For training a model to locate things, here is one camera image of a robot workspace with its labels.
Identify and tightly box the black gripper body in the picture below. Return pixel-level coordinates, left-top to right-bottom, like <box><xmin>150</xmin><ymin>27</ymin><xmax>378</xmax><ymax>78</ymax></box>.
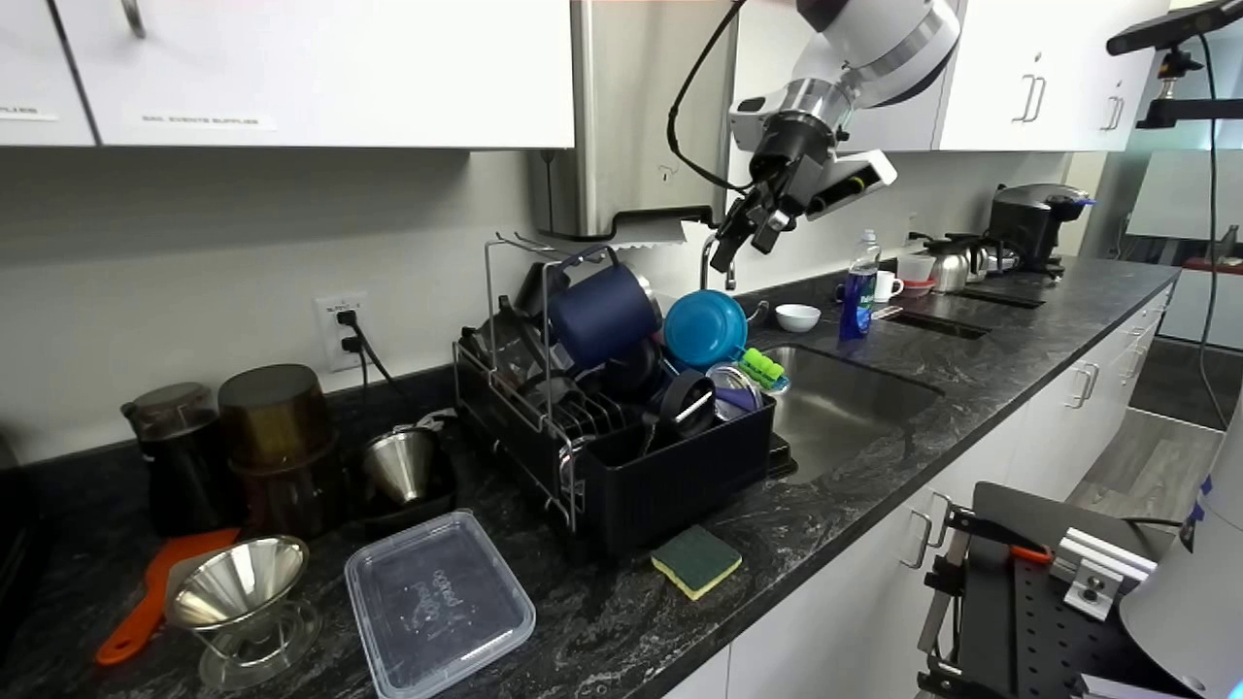
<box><xmin>743</xmin><ymin>110</ymin><xmax>833</xmax><ymax>216</ymax></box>

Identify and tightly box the blue cup steel inside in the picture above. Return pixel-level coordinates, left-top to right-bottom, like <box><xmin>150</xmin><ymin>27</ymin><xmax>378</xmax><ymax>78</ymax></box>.
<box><xmin>540</xmin><ymin>254</ymin><xmax>668</xmax><ymax>377</ymax></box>

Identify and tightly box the stainless steel sink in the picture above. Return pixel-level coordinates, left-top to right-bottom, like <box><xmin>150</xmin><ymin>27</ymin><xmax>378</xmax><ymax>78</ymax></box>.
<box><xmin>748</xmin><ymin>338</ymin><xmax>947</xmax><ymax>491</ymax></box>

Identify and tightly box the chrome faucet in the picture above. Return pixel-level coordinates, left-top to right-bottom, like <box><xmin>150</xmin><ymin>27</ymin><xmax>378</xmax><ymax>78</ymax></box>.
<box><xmin>696</xmin><ymin>235</ymin><xmax>727</xmax><ymax>295</ymax></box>

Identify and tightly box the light blue plastic bowl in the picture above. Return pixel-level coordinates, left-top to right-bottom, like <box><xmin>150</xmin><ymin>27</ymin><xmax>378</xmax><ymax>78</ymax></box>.
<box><xmin>660</xmin><ymin>289</ymin><xmax>753</xmax><ymax>377</ymax></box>

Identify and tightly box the small white bowl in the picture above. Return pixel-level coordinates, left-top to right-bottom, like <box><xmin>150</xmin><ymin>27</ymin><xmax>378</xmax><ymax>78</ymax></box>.
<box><xmin>770</xmin><ymin>301</ymin><xmax>826</xmax><ymax>338</ymax></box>

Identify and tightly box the blue soap bottle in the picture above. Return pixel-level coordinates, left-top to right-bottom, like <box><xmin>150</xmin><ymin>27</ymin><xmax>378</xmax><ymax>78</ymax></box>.
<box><xmin>833</xmin><ymin>270</ymin><xmax>877</xmax><ymax>347</ymax></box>

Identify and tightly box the bright green plastic item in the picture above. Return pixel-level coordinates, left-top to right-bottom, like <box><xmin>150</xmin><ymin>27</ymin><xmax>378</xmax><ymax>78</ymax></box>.
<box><xmin>732</xmin><ymin>341</ymin><xmax>793</xmax><ymax>398</ymax></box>

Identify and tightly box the white mug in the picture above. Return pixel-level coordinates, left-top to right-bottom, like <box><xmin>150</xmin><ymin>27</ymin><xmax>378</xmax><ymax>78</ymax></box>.
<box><xmin>865</xmin><ymin>264</ymin><xmax>911</xmax><ymax>312</ymax></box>

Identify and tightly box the clear round lid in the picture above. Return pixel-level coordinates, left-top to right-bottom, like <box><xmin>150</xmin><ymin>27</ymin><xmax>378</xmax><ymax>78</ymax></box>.
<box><xmin>701</xmin><ymin>361</ymin><xmax>770</xmax><ymax>429</ymax></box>

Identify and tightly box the steel paper towel dispenser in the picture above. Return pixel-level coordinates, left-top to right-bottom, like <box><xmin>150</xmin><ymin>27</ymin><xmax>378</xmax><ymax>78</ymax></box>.
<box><xmin>520</xmin><ymin>0</ymin><xmax>743</xmax><ymax>245</ymax></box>

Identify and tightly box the black round bowl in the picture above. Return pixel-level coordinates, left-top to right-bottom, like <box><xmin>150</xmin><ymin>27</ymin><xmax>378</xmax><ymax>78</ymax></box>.
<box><xmin>646</xmin><ymin>369</ymin><xmax>718</xmax><ymax>449</ymax></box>

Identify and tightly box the steel pitcher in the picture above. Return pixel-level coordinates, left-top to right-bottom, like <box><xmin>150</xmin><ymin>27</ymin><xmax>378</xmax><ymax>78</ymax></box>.
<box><xmin>929</xmin><ymin>245</ymin><xmax>980</xmax><ymax>295</ymax></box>

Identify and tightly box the black counter mat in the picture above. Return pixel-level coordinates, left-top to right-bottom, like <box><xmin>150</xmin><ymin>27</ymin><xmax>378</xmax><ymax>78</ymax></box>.
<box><xmin>889</xmin><ymin>307</ymin><xmax>993</xmax><ymax>347</ymax></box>

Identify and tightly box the black dish rack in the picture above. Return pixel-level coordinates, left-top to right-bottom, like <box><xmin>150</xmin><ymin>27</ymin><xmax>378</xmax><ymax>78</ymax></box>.
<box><xmin>449</xmin><ymin>231</ymin><xmax>780</xmax><ymax>569</ymax></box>

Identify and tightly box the black coffee machine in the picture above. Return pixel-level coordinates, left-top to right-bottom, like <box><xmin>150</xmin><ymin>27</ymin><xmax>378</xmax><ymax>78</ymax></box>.
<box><xmin>981</xmin><ymin>180</ymin><xmax>1098</xmax><ymax>312</ymax></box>

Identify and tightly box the yellow green sponge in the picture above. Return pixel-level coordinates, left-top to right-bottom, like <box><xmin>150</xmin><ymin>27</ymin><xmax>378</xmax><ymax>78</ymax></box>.
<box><xmin>646</xmin><ymin>522</ymin><xmax>748</xmax><ymax>605</ymax></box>

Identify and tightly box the white lower cabinet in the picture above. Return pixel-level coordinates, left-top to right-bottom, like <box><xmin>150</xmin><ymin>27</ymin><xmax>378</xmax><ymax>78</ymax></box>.
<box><xmin>663</xmin><ymin>285</ymin><xmax>1177</xmax><ymax>699</ymax></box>

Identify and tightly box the white cabinet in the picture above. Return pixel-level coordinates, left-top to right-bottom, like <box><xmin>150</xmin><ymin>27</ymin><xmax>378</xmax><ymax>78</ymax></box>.
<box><xmin>0</xmin><ymin>0</ymin><xmax>580</xmax><ymax>156</ymax></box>
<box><xmin>663</xmin><ymin>285</ymin><xmax>1177</xmax><ymax>699</ymax></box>

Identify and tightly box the white upper cabinet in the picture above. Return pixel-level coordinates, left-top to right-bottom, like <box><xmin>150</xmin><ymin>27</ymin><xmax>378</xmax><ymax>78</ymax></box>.
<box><xmin>0</xmin><ymin>0</ymin><xmax>580</xmax><ymax>156</ymax></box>

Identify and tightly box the clear plastic container lid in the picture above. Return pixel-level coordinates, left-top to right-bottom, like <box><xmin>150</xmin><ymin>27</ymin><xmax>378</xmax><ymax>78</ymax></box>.
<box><xmin>336</xmin><ymin>506</ymin><xmax>540</xmax><ymax>699</ymax></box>

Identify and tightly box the silver metal clamp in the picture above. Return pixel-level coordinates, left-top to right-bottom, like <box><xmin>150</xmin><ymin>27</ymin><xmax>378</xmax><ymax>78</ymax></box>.
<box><xmin>1050</xmin><ymin>522</ymin><xmax>1162</xmax><ymax>627</ymax></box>

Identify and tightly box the amber glass jar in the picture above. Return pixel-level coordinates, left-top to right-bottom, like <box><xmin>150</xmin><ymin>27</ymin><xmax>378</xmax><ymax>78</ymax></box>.
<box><xmin>213</xmin><ymin>361</ymin><xmax>345</xmax><ymax>544</ymax></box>

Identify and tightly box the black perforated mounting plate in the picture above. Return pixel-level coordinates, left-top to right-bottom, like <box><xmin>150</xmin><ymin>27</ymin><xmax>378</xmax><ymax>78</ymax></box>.
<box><xmin>954</xmin><ymin>481</ymin><xmax>1169</xmax><ymax>699</ymax></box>

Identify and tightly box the white rounded housing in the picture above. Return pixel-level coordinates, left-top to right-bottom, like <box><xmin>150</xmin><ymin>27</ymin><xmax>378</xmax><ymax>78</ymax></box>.
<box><xmin>1114</xmin><ymin>398</ymin><xmax>1243</xmax><ymax>699</ymax></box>

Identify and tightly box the dark lidded canister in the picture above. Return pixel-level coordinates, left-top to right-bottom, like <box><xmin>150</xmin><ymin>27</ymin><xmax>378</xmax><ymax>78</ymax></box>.
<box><xmin>115</xmin><ymin>380</ymin><xmax>240</xmax><ymax>540</ymax></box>

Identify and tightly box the large steel funnel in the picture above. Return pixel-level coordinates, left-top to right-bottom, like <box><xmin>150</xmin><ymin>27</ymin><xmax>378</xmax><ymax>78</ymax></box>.
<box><xmin>163</xmin><ymin>534</ymin><xmax>316</xmax><ymax>640</ymax></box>

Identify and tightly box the clear glass carafe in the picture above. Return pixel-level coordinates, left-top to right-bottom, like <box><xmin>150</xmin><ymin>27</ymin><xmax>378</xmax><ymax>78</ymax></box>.
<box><xmin>190</xmin><ymin>601</ymin><xmax>319</xmax><ymax>699</ymax></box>

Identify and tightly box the orange spatula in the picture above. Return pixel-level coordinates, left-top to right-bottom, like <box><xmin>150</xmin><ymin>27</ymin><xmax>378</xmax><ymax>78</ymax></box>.
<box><xmin>89</xmin><ymin>523</ymin><xmax>243</xmax><ymax>673</ymax></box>

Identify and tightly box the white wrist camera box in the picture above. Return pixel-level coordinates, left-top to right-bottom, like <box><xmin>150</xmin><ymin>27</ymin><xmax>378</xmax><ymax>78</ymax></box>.
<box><xmin>798</xmin><ymin>143</ymin><xmax>901</xmax><ymax>223</ymax></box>

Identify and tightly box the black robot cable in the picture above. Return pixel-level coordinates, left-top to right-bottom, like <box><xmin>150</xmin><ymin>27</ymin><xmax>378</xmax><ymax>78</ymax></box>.
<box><xmin>663</xmin><ymin>0</ymin><xmax>758</xmax><ymax>200</ymax></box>

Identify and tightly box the red handled tool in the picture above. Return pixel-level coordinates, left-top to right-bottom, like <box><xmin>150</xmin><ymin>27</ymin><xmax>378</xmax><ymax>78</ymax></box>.
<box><xmin>941</xmin><ymin>501</ymin><xmax>1061</xmax><ymax>574</ymax></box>

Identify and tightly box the black power plug cable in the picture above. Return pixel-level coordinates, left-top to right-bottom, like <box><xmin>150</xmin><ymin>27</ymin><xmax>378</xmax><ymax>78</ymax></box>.
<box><xmin>334</xmin><ymin>307</ymin><xmax>419</xmax><ymax>408</ymax></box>

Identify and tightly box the black camera on mount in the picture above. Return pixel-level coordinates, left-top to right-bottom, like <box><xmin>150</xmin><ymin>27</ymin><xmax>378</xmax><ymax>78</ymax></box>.
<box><xmin>1104</xmin><ymin>0</ymin><xmax>1243</xmax><ymax>134</ymax></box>

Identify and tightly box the white wall outlet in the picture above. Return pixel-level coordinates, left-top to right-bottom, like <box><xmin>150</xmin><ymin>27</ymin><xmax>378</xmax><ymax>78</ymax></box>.
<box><xmin>310</xmin><ymin>289</ymin><xmax>378</xmax><ymax>377</ymax></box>

